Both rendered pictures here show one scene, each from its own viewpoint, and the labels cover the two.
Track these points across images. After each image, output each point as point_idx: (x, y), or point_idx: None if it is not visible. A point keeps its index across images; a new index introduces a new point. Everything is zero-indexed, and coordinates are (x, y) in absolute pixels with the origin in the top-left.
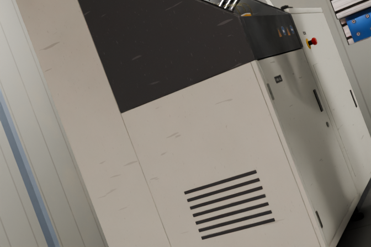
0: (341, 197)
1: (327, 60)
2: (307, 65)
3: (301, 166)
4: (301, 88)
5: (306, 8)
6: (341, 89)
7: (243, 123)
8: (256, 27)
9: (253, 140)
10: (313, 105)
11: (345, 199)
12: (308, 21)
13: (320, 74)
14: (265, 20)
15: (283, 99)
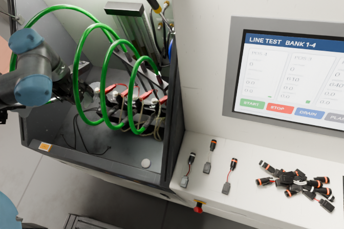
0: (149, 193)
1: (258, 222)
2: (167, 193)
3: (92, 174)
4: (129, 183)
5: (268, 217)
6: (270, 228)
7: None
8: (53, 155)
9: None
10: (147, 189)
11: (156, 196)
12: (250, 214)
13: (202, 205)
14: (77, 162)
15: (84, 169)
